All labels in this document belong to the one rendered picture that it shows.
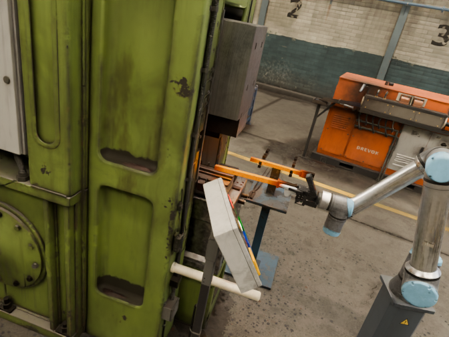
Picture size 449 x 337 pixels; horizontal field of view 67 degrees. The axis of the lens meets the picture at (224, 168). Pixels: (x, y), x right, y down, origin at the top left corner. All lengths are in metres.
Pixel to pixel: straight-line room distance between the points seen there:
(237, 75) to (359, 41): 7.77
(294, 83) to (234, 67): 7.99
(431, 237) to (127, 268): 1.45
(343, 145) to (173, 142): 4.14
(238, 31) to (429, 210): 1.11
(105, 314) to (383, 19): 8.37
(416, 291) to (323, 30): 7.96
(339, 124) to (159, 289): 4.00
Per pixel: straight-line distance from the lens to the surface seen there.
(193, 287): 2.12
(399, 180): 1.84
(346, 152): 5.32
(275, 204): 2.34
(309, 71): 9.35
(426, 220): 1.74
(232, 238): 1.10
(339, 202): 1.78
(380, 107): 5.00
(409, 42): 9.14
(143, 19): 1.41
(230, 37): 1.49
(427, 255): 1.82
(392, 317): 2.17
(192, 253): 1.99
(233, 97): 1.51
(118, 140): 1.55
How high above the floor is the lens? 1.80
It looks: 25 degrees down
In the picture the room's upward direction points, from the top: 11 degrees clockwise
